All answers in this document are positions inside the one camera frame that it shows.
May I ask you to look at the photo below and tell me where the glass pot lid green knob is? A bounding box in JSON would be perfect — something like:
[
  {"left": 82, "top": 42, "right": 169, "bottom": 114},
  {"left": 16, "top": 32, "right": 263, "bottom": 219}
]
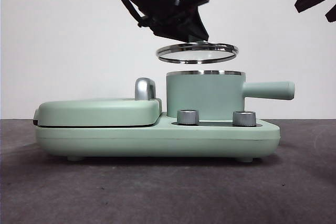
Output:
[{"left": 156, "top": 40, "right": 240, "bottom": 65}]

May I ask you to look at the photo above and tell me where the silver control knob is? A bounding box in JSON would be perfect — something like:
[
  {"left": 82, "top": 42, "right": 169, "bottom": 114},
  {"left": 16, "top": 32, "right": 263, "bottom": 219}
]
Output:
[
  {"left": 177, "top": 109, "right": 201, "bottom": 126},
  {"left": 232, "top": 110, "right": 257, "bottom": 127}
]

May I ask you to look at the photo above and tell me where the mint green pot with handle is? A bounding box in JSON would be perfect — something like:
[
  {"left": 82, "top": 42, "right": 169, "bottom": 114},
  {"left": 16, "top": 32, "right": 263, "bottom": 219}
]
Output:
[{"left": 166, "top": 70, "right": 296, "bottom": 120}]

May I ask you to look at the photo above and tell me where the silver grill lid handle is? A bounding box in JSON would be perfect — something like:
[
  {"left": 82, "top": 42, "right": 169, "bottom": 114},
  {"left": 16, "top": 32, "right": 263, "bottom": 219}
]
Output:
[{"left": 134, "top": 77, "right": 159, "bottom": 102}]

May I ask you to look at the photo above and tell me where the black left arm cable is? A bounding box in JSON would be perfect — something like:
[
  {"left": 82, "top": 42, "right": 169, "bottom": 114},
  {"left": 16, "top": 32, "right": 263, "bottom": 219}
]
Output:
[{"left": 114, "top": 0, "right": 148, "bottom": 29}]

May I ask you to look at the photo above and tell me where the mint green hinged grill lid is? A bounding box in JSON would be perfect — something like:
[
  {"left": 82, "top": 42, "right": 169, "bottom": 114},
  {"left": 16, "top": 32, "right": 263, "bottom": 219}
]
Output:
[{"left": 33, "top": 97, "right": 164, "bottom": 128}]

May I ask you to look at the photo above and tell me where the mint green breakfast machine base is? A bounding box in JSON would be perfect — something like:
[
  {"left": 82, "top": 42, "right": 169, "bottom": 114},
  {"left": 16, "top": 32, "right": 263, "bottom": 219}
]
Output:
[{"left": 35, "top": 112, "right": 281, "bottom": 162}]

